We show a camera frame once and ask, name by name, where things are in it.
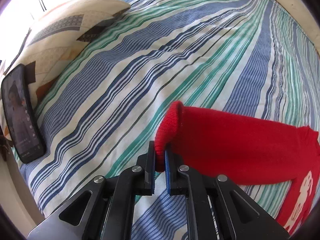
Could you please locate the red knit sweater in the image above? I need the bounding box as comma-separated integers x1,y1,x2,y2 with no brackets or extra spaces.
155,101,319,233

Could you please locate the striped blue green bedsheet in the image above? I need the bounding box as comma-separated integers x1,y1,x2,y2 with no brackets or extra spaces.
12,0,320,240

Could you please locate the black smartphone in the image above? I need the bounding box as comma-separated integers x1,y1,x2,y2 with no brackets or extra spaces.
1,64,46,164

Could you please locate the cream patterned pillow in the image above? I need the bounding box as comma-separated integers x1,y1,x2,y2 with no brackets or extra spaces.
0,0,131,140

